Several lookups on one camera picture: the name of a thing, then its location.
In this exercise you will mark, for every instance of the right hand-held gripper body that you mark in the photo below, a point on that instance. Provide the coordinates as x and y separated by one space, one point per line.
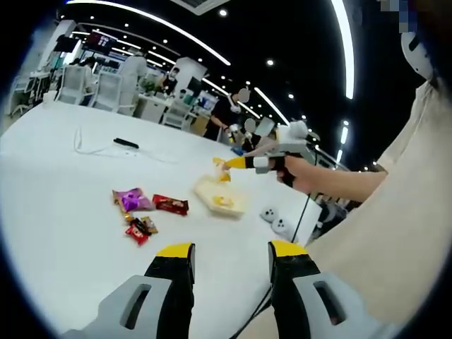
296 137

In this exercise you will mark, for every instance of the ceiling light strip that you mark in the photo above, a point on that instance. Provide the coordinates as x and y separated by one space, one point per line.
347 63
183 31

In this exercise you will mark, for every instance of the cardboard box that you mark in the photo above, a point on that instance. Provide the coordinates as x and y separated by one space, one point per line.
199 126

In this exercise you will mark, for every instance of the long red snack food packet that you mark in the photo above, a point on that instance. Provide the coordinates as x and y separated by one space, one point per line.
170 204

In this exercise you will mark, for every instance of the gold snack food packet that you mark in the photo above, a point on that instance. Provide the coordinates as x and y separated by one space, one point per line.
151 225

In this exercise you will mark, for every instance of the dark red wall screen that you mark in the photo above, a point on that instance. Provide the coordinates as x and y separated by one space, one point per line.
102 39

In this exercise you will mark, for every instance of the white office chair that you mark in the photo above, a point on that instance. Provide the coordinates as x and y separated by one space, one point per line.
174 114
72 84
109 92

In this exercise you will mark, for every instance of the white worn device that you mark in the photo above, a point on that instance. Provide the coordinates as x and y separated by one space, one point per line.
416 53

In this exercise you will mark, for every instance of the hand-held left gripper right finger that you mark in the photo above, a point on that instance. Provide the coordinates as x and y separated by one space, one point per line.
310 307

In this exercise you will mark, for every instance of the person's right hand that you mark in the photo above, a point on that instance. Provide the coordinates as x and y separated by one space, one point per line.
303 174

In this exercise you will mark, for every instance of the white cabinet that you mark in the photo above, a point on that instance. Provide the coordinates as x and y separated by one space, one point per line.
152 109

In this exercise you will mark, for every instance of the beige hexagonal container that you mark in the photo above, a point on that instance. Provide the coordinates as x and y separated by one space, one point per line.
236 208

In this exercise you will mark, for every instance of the purple snack food packet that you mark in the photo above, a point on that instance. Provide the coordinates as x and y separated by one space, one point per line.
134 202

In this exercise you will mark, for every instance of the black monitor on stand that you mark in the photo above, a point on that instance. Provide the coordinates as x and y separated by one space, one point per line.
67 44

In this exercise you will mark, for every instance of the white handheld controller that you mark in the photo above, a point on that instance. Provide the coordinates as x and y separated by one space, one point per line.
270 213
282 226

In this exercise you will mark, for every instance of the black oblong device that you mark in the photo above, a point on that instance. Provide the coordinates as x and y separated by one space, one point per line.
125 142

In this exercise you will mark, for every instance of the yellow clear snack food packet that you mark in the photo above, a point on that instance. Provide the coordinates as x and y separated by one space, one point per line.
223 176
229 203
216 200

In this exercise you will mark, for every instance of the pink food tongs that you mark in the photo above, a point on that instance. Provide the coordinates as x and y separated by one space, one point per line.
265 147

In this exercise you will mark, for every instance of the green potted plant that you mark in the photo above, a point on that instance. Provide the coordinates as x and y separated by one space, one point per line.
148 86

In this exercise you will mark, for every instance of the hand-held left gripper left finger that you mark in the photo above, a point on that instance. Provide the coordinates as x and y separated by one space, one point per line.
141 307

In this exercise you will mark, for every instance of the small red snack food packet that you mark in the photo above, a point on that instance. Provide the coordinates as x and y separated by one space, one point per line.
137 236

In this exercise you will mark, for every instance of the ceiling air vent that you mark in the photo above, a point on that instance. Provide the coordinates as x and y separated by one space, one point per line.
201 4

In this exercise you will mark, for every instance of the small orange snack food packet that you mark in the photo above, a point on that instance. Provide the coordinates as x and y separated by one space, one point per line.
128 216

